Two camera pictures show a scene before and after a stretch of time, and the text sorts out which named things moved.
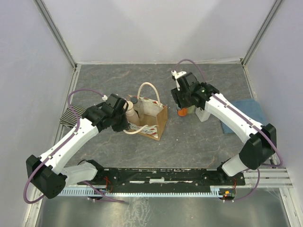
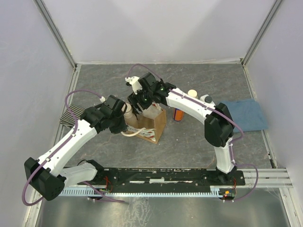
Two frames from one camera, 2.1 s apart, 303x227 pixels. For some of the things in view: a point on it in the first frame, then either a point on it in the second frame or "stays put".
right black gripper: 176,92 → 133,99
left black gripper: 124,126 stays put
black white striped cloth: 69,118 stays put
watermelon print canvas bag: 152,115 stays put
